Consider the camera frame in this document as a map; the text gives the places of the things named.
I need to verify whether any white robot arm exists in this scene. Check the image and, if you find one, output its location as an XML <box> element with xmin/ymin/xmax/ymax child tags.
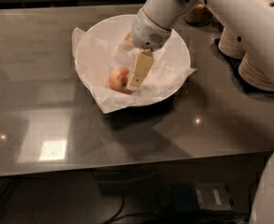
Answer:
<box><xmin>130</xmin><ymin>0</ymin><xmax>274</xmax><ymax>224</ymax></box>

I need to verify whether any black floor cable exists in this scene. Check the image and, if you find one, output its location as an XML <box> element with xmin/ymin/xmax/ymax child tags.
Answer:
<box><xmin>101</xmin><ymin>193</ymin><xmax>250</xmax><ymax>224</ymax></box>

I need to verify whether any front paper bowl stack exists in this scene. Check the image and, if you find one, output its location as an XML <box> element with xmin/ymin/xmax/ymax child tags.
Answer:
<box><xmin>239</xmin><ymin>53</ymin><xmax>274</xmax><ymax>92</ymax></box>

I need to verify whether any dark box under table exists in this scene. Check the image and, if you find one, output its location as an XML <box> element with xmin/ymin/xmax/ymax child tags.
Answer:
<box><xmin>171</xmin><ymin>183</ymin><xmax>235</xmax><ymax>214</ymax></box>

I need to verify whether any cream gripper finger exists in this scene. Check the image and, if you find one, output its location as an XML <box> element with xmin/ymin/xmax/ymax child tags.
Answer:
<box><xmin>127</xmin><ymin>50</ymin><xmax>154</xmax><ymax>91</ymax></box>
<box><xmin>118</xmin><ymin>32</ymin><xmax>134</xmax><ymax>52</ymax></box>

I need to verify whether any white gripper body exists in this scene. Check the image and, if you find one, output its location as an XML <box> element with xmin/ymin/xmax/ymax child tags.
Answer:
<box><xmin>130</xmin><ymin>8</ymin><xmax>171</xmax><ymax>51</ymax></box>

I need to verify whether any glass jar of grains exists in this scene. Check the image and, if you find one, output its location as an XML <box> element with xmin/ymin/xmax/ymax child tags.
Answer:
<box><xmin>185</xmin><ymin>4</ymin><xmax>212</xmax><ymax>26</ymax></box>

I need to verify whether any white bowl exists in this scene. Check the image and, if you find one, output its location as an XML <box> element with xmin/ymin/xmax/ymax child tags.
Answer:
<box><xmin>75</xmin><ymin>14</ymin><xmax>192</xmax><ymax>107</ymax></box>

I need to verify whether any red yellow apple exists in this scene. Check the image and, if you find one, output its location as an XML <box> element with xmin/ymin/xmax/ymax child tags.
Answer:
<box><xmin>108</xmin><ymin>66</ymin><xmax>131</xmax><ymax>94</ymax></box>

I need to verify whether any white tissue paper liner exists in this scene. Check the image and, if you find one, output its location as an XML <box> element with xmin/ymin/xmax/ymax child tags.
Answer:
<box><xmin>71</xmin><ymin>26</ymin><xmax>198</xmax><ymax>115</ymax></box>

